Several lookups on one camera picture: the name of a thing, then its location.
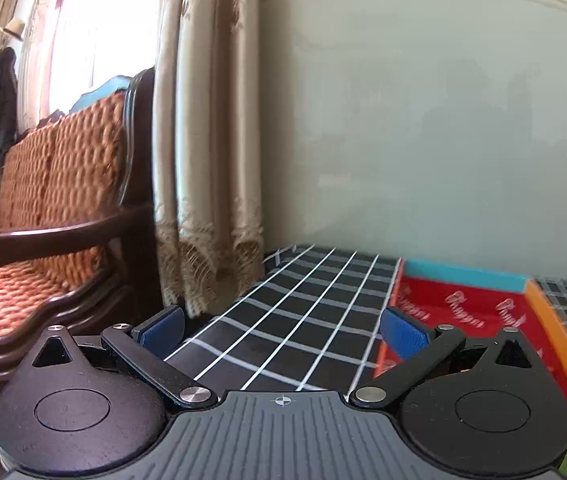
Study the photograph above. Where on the colourful box with red bottom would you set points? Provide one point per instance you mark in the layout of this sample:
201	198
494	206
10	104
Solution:
463	310

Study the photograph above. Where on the blue cloth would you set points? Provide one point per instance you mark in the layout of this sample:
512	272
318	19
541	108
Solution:
101	91

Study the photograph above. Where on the black white checked tablecloth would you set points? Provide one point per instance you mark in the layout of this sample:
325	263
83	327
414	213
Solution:
288	320

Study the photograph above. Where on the orange woven sofa cushion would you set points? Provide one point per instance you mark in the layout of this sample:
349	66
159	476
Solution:
58	170

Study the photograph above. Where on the beige lace-trimmed curtain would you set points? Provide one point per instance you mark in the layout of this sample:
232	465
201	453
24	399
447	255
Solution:
203	135

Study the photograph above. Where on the beige hat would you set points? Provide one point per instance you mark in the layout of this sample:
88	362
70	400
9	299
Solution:
14	28

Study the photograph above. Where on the wooden sofa with orange cushions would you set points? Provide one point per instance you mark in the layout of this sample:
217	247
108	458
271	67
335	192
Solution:
38	237

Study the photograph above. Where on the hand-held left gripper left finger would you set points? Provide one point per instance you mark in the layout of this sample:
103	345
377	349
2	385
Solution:
161	331

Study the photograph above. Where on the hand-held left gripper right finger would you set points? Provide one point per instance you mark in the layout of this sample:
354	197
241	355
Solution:
404	334

